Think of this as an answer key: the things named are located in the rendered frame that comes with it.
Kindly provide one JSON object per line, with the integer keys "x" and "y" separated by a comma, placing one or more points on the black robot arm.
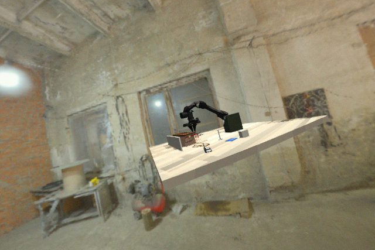
{"x": 187, "y": 112}

